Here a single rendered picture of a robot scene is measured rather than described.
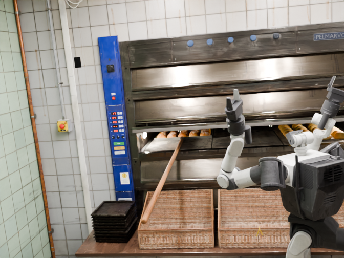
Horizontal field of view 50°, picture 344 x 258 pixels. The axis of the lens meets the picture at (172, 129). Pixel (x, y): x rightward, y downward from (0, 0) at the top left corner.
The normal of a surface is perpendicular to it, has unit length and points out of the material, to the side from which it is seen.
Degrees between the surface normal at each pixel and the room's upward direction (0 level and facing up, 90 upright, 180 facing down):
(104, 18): 90
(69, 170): 90
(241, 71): 70
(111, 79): 90
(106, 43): 90
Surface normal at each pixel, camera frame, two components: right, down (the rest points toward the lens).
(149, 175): -0.15, -0.15
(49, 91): -0.13, 0.19
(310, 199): -0.91, 0.14
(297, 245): -0.51, 0.20
